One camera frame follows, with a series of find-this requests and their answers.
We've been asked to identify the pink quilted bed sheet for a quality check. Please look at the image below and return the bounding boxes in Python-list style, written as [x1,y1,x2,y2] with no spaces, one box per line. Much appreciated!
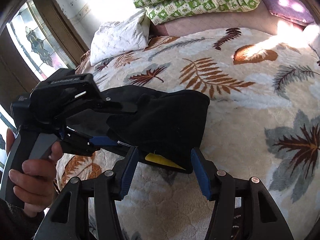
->
[150,2,305,37]

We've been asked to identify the black pants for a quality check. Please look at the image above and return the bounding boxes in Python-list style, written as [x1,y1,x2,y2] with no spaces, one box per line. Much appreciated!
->
[106,90,210,174]

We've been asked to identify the stained glass wooden door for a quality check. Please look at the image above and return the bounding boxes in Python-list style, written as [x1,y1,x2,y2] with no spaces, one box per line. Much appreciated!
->
[1,0,88,112]

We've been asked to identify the dark fuzzy sleeve forearm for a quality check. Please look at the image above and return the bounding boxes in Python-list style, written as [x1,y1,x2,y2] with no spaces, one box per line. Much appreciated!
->
[0,199,44,240]

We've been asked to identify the leaf pattern fleece blanket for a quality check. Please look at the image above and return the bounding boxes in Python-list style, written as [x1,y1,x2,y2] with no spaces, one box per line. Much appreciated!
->
[56,26,320,240]

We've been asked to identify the white floral pillow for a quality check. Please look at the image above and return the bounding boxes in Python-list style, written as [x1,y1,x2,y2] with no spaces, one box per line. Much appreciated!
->
[89,9,150,65]

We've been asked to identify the person's left hand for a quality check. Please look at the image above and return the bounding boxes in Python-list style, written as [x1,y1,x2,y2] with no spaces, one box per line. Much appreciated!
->
[9,141,63,218]

